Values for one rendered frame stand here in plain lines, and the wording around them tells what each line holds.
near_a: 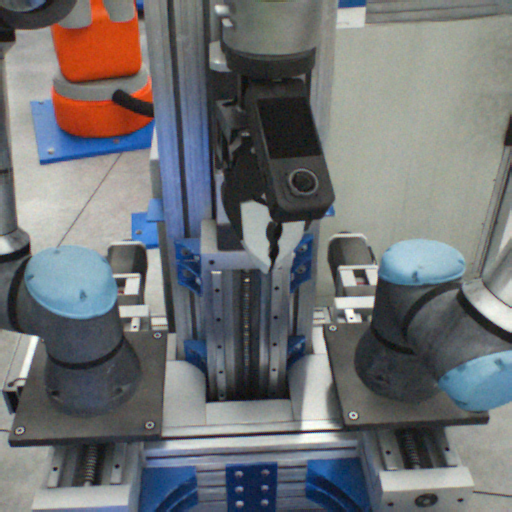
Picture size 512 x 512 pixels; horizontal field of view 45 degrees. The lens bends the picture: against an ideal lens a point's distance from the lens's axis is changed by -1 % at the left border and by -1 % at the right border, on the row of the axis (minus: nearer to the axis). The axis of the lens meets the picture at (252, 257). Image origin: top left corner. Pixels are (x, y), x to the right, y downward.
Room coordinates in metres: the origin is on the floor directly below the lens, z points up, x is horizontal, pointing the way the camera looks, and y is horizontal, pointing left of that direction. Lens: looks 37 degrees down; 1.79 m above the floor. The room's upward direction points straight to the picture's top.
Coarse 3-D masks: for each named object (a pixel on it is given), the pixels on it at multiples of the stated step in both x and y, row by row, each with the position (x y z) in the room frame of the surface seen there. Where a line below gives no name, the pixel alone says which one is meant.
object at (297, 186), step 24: (264, 96) 0.45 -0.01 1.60; (288, 96) 0.45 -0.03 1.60; (264, 120) 0.43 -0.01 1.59; (288, 120) 0.43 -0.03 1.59; (312, 120) 0.44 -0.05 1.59; (264, 144) 0.41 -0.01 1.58; (288, 144) 0.42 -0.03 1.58; (312, 144) 0.42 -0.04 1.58; (264, 168) 0.40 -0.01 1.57; (288, 168) 0.40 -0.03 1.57; (312, 168) 0.40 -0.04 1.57; (264, 192) 0.40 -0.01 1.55; (288, 192) 0.38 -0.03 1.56; (312, 192) 0.38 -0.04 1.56; (288, 216) 0.37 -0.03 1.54; (312, 216) 0.38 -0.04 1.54
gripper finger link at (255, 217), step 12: (240, 204) 0.45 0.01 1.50; (252, 204) 0.46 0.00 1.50; (264, 204) 0.46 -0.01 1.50; (252, 216) 0.46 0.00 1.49; (264, 216) 0.46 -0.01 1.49; (252, 228) 0.46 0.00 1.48; (264, 228) 0.46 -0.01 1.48; (252, 240) 0.46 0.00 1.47; (264, 240) 0.46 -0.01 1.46; (252, 252) 0.46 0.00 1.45; (264, 252) 0.46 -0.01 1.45; (264, 264) 0.46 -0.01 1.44
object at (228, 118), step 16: (240, 64) 0.46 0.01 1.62; (256, 64) 0.45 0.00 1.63; (272, 64) 0.45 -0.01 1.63; (288, 64) 0.45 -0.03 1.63; (304, 64) 0.46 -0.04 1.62; (240, 80) 0.51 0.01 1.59; (240, 96) 0.51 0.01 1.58; (224, 112) 0.50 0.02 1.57; (240, 112) 0.50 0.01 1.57; (224, 128) 0.49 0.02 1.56; (240, 128) 0.47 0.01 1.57; (224, 144) 0.51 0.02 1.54; (240, 144) 0.45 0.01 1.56; (224, 160) 0.50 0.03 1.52; (240, 160) 0.45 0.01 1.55; (256, 160) 0.45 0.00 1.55; (240, 176) 0.45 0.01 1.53; (256, 176) 0.45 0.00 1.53; (256, 192) 0.45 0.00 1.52
